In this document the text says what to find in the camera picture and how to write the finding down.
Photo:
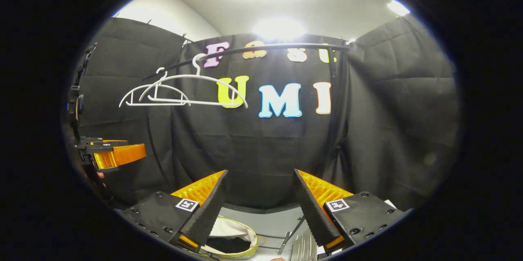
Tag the long ceiling light strip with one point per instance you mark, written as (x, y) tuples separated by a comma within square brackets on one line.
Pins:
[(280, 29)]

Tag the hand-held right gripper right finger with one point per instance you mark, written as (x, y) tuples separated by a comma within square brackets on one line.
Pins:
[(314, 216)]

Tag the black metal clothes rack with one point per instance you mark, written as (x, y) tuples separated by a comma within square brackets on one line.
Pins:
[(175, 66)]

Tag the black backdrop cloth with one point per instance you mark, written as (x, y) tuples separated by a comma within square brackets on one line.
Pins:
[(388, 110)]

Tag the ribbed silver metal object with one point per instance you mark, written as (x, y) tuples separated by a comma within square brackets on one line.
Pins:
[(304, 248)]

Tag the white clothes hanger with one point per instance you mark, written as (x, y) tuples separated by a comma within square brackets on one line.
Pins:
[(199, 71), (137, 104)]

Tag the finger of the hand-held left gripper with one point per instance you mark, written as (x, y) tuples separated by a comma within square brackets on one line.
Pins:
[(122, 155), (110, 142)]

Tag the white laundry hamper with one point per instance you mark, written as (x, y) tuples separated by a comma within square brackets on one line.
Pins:
[(233, 228)]

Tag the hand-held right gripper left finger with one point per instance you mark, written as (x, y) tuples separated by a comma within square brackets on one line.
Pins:
[(210, 216)]

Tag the small ceiling light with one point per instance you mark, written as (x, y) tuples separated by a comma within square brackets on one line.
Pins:
[(398, 7)]

